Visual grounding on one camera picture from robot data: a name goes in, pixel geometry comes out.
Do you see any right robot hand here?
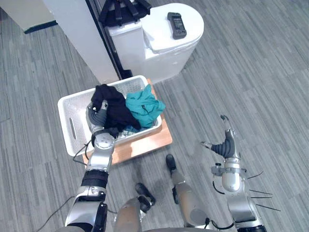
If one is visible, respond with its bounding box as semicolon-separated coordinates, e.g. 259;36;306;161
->
200;115;240;160

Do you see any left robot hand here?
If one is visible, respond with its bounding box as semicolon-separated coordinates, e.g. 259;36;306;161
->
85;100;109;130

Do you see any black cloth garment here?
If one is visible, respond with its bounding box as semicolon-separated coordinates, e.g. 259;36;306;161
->
91;84;142;138

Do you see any white plastic laundry basket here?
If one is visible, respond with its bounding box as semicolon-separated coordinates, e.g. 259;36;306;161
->
57;75;163;157

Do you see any patterned cloth in basket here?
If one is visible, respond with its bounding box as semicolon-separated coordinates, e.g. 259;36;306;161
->
119;125;140;139

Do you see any teal cloth garment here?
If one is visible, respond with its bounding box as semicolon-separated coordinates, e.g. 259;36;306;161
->
125;84;166;129

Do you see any wooden board platform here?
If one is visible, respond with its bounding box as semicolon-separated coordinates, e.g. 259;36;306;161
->
82;78;173;166

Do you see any white partition panel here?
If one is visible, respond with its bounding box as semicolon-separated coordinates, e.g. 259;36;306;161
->
42;0;121;86

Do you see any white toilet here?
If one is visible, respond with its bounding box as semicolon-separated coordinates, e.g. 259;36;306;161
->
108;2;205;85

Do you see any robot left leg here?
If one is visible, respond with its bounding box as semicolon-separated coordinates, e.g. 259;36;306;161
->
113;183;156;232

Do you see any black handheld device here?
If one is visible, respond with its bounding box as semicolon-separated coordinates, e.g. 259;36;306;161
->
167;12;187;40

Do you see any black strap harness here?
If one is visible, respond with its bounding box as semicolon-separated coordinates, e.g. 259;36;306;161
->
98;0;152;27

